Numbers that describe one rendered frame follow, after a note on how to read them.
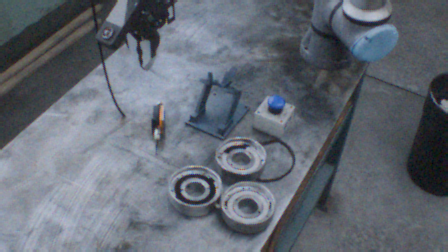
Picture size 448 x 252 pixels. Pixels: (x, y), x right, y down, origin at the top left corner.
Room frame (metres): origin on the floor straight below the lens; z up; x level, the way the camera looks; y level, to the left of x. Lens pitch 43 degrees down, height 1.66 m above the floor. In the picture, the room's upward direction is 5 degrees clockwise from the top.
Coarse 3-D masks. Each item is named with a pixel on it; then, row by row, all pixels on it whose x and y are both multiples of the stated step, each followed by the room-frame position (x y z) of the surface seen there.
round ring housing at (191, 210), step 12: (180, 168) 0.74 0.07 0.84; (192, 168) 0.75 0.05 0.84; (204, 168) 0.75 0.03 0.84; (192, 180) 0.72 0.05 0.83; (216, 180) 0.73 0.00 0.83; (168, 192) 0.68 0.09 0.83; (204, 192) 0.70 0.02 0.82; (216, 192) 0.70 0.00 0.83; (180, 204) 0.65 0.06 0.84; (204, 204) 0.65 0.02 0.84; (216, 204) 0.67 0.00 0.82
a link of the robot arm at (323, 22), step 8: (320, 0) 1.21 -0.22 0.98; (328, 0) 1.19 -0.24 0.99; (336, 0) 1.18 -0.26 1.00; (320, 8) 1.21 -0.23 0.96; (328, 8) 1.18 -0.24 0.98; (336, 8) 1.16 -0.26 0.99; (320, 16) 1.20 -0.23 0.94; (328, 16) 1.17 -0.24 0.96; (320, 24) 1.20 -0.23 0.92; (328, 24) 1.17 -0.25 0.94; (328, 32) 1.19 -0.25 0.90
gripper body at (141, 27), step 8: (152, 0) 0.91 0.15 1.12; (160, 0) 0.92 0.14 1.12; (168, 0) 0.92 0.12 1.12; (144, 8) 0.88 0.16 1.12; (152, 8) 0.89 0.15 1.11; (160, 8) 0.89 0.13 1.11; (144, 16) 0.87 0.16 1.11; (152, 16) 0.88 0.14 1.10; (160, 16) 0.91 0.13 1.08; (168, 16) 0.91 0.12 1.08; (136, 24) 0.87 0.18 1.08; (144, 24) 0.86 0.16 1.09; (152, 24) 0.87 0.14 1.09; (160, 24) 0.90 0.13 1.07; (168, 24) 0.91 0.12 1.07; (136, 32) 0.88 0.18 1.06; (144, 32) 0.87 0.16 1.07
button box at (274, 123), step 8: (264, 104) 0.95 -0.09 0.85; (288, 104) 0.96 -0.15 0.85; (256, 112) 0.92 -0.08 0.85; (264, 112) 0.92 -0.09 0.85; (272, 112) 0.92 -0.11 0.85; (280, 112) 0.92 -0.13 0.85; (288, 112) 0.93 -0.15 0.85; (256, 120) 0.92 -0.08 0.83; (264, 120) 0.91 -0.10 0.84; (272, 120) 0.90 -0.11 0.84; (280, 120) 0.90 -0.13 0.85; (288, 120) 0.92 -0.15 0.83; (256, 128) 0.91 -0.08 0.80; (264, 128) 0.91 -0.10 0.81; (272, 128) 0.90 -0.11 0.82; (280, 128) 0.89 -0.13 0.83; (280, 136) 0.89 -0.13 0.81
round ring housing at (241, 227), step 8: (232, 184) 0.71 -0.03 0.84; (240, 184) 0.71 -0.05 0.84; (248, 184) 0.72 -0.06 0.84; (256, 184) 0.72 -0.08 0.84; (224, 192) 0.69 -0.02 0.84; (232, 192) 0.70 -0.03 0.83; (256, 192) 0.71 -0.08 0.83; (264, 192) 0.70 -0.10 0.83; (224, 200) 0.68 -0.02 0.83; (240, 200) 0.68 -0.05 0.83; (248, 200) 0.69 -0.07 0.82; (256, 200) 0.68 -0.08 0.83; (272, 200) 0.68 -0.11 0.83; (224, 208) 0.65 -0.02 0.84; (256, 208) 0.68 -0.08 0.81; (272, 208) 0.67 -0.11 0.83; (224, 216) 0.64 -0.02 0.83; (232, 216) 0.64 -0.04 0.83; (240, 216) 0.64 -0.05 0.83; (248, 216) 0.64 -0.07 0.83; (256, 216) 0.64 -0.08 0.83; (272, 216) 0.64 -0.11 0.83; (232, 224) 0.62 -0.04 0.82; (240, 224) 0.62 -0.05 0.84; (248, 224) 0.62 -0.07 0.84; (256, 224) 0.62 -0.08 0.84; (264, 224) 0.63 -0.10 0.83; (240, 232) 0.62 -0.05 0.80; (248, 232) 0.62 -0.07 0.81
